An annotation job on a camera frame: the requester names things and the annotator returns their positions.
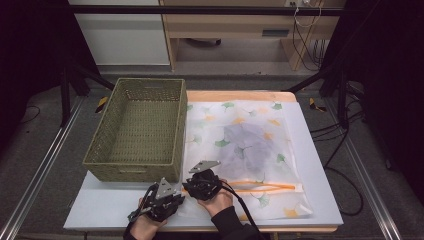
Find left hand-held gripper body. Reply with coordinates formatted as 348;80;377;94
142;177;178;223

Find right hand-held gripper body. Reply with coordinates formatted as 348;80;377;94
188;160;223;202

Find white leaf print laundry bag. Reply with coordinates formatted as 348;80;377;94
178;99;314;222

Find purple garment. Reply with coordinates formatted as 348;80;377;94
218;123;278;181

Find green woven basket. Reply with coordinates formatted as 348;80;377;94
82;77;188;184

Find person's right hand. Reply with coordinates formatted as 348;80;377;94
197;179;234;218

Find person's left hand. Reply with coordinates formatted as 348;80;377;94
129;199;168;239

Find white board sheet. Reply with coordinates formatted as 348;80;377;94
63;99;344;231

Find yellow black tape piece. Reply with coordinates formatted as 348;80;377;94
308;97;328;113
94;95;110;114

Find black metal stand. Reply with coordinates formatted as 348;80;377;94
286;64;350;130
59;64;116;128

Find black chair base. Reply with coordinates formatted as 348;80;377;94
184;37;223;47

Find white cabinet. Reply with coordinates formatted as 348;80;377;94
66;0;171;66

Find dark curtain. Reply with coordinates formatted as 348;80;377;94
319;0;424;208
0;0;98;151

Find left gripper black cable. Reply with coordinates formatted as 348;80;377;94
125;203;155;236

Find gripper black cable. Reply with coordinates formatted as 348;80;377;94
125;203;155;236
220;184;266;240

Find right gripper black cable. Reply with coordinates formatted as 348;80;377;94
220;184;266;240

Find aluminium floor rail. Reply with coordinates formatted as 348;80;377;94
324;99;404;240
0;96;84;240

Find thin black floor cable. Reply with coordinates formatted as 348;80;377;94
19;105;41;124

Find black floor cables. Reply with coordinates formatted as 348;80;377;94
309;83;366;217

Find black hanging cables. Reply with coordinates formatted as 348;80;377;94
291;19;326;72

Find black horizontal frame bar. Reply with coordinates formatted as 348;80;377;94
66;4;348;16

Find white hanging cable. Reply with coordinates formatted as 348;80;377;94
293;0;323;29

